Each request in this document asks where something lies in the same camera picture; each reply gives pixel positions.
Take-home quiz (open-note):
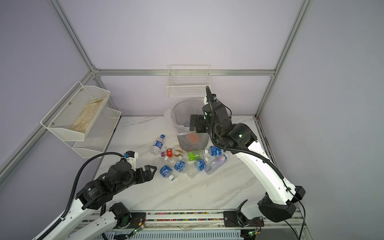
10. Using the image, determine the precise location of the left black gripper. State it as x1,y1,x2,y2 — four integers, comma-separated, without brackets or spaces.
114,164,157,196

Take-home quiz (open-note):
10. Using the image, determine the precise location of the orange label yellow-cap bottle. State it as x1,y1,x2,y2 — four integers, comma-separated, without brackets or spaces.
187,133,200,145

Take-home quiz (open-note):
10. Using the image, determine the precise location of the Ganten clear bottle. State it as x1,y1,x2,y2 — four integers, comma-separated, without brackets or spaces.
204,154,229,175

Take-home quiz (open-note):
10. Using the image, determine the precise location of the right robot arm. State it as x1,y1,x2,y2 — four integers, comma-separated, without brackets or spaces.
190,87,306,227

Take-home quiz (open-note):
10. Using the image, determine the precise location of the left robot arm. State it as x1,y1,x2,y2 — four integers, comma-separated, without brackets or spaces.
35,151,157,240

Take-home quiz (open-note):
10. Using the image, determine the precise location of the grey mesh waste bin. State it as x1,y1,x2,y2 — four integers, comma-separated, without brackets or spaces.
170,99,209,152

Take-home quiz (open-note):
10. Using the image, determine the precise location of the clear plastic bin liner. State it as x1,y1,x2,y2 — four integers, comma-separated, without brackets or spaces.
164,98,208,136

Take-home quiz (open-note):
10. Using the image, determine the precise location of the small blue label bottle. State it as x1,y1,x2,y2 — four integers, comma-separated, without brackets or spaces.
150,135,166,155

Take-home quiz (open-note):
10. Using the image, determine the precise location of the red cap small bottle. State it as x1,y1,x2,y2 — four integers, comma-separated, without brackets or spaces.
161,147,184,158

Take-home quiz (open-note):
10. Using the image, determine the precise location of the green label clear bottle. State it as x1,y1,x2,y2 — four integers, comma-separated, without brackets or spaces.
178,150,209,162

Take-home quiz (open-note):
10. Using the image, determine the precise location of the white lower mesh shelf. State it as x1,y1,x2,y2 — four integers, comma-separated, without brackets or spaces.
73,107,121,159

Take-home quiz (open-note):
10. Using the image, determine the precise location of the white mesh shelf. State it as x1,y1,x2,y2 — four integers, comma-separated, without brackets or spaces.
41,82,110,142
73,107,121,159

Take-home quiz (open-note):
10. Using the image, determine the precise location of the beige cloth in shelf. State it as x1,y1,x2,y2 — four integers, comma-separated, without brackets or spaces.
70,97,106,134

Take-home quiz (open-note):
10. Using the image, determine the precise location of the white upper mesh shelf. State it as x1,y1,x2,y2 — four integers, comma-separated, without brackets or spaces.
41,82,110,142

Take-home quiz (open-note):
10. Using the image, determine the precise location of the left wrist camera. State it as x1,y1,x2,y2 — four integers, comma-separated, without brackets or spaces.
125,151,139,170

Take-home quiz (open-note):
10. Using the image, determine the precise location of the white wire wall basket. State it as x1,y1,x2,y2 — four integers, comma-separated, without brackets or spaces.
166,65,211,97

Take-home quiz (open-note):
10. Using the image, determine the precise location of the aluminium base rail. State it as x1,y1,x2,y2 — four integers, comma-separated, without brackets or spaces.
64,210,312,240

